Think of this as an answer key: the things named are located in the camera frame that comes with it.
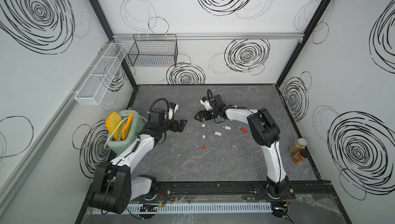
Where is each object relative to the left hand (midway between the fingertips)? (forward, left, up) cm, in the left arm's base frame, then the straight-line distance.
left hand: (179, 118), depth 86 cm
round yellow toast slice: (-7, +31, +9) cm, 33 cm away
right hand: (+9, -12, -10) cm, 18 cm away
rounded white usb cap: (+3, -14, -11) cm, 18 cm away
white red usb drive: (+2, -29, -12) cm, 32 cm away
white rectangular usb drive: (-2, -23, -12) cm, 26 cm away
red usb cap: (-11, -15, -13) cm, 23 cm away
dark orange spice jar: (-18, -64, -6) cm, 66 cm away
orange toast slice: (-13, +22, +10) cm, 28 cm away
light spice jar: (-12, -64, -3) cm, 65 cm away
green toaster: (-18, +29, +1) cm, 34 cm away
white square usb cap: (-4, -15, -13) cm, 20 cm away
